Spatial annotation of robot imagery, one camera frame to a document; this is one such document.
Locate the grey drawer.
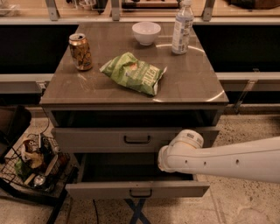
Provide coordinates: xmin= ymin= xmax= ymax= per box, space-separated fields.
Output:
xmin=66 ymin=152 xmax=209 ymax=199
xmin=51 ymin=126 xmax=221 ymax=154

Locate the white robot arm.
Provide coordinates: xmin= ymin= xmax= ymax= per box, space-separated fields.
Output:
xmin=157 ymin=129 xmax=280 ymax=184

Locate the grey drawer cabinet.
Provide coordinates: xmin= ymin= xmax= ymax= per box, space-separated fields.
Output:
xmin=40 ymin=23 xmax=228 ymax=199

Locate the grey top drawer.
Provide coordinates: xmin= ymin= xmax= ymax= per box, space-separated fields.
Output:
xmin=51 ymin=126 xmax=221 ymax=154

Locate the green chip bag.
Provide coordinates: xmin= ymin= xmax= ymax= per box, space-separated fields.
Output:
xmin=100 ymin=52 xmax=167 ymax=96

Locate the white bowl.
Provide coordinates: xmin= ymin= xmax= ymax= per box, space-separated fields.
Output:
xmin=132 ymin=22 xmax=161 ymax=46

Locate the gold soda can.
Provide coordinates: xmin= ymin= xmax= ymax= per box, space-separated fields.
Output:
xmin=68 ymin=33 xmax=93 ymax=71

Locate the blue tape cross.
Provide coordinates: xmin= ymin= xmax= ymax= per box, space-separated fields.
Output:
xmin=124 ymin=199 xmax=151 ymax=224

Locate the clear water bottle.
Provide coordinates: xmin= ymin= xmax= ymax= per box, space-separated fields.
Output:
xmin=171 ymin=0 xmax=194 ymax=55

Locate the black chair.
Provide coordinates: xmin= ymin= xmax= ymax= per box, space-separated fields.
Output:
xmin=0 ymin=105 xmax=32 ymax=158

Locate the black floor cable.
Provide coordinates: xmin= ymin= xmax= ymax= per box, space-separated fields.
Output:
xmin=92 ymin=199 xmax=100 ymax=224

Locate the black wire basket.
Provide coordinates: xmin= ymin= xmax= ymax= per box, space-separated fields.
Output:
xmin=0 ymin=134 xmax=70 ymax=192

